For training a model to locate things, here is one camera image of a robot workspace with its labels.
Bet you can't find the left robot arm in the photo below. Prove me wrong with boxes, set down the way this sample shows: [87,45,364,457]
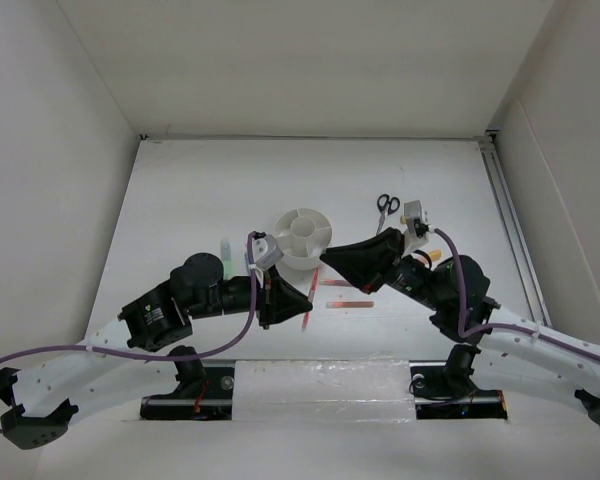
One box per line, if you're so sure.
[0,253,312,450]

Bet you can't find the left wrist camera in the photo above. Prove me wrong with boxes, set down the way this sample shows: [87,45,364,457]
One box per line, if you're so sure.
[246,232,284,272]

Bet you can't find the purple capped pen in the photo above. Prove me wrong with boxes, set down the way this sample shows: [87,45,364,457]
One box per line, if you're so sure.
[319,279,353,288]

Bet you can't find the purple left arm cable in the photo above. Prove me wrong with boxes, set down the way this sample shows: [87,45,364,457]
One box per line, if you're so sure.
[0,232,261,436]

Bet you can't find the aluminium rail at right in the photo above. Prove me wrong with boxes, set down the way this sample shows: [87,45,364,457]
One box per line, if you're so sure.
[476,130,552,327]

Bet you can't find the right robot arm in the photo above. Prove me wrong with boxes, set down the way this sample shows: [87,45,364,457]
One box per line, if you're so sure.
[321,228,600,426]

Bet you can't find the black handled scissors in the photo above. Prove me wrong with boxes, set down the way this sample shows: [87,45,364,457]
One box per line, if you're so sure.
[376,193,401,235]

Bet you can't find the blue correction tape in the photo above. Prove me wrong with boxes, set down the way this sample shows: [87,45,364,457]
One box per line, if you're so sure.
[244,252,251,275]

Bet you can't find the orange highlighter marker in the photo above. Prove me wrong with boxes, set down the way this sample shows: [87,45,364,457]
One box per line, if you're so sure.
[419,250,442,262]

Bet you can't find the pink highlighter pen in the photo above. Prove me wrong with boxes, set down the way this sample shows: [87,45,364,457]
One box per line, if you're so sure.
[301,267,320,333]

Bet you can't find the green highlighter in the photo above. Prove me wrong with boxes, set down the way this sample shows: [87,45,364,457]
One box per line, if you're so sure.
[221,238,233,280]

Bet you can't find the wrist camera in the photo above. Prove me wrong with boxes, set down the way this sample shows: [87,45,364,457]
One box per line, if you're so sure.
[246,232,284,272]
[401,200,429,254]

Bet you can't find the brown capped pen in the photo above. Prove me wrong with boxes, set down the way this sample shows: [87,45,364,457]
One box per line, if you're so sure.
[326,301,375,309]

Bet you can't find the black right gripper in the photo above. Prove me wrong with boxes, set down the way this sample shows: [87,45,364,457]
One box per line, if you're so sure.
[320,227,446,311]

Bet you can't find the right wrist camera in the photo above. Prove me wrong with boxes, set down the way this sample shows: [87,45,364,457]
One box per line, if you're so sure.
[401,200,429,254]

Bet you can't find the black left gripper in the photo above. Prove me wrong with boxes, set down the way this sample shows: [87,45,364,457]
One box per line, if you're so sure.
[189,263,312,330]

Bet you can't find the front mounting rail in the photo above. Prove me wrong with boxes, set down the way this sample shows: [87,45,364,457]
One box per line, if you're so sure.
[140,359,508,424]

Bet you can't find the white round divided organizer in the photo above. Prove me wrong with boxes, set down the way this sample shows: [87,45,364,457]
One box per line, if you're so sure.
[274,208,333,271]

